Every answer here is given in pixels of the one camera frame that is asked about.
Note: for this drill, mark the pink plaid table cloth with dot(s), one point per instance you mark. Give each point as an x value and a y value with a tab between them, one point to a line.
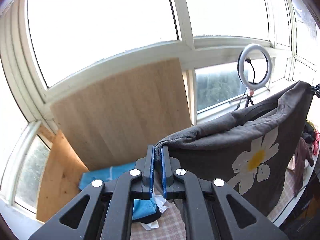
162	232

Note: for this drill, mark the white cloth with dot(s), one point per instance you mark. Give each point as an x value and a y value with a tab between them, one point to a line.
160	202

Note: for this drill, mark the light wooden board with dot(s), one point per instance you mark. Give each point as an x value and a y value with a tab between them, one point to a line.
120	115

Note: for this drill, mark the brown garment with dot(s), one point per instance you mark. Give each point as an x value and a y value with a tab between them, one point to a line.
301	162

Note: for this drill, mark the black garment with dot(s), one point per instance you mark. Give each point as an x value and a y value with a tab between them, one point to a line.
308	135

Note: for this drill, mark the black tripod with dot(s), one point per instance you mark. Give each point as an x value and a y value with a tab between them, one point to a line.
248	98

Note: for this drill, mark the grey daisy print t-shirt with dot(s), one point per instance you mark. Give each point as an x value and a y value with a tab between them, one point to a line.
225	140

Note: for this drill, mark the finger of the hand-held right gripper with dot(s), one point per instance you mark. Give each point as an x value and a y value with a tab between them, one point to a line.
317	90

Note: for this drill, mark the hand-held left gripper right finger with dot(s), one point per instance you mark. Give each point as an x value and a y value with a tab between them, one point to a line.
165	177

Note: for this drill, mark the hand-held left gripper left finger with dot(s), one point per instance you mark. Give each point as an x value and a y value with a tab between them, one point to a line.
150	177

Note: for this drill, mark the blue cloth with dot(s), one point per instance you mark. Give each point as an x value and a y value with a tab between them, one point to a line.
117	171

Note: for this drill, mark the red garment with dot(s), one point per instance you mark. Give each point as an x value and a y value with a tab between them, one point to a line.
317	142

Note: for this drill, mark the orange plywood board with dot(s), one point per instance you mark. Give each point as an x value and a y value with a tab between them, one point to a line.
60	175

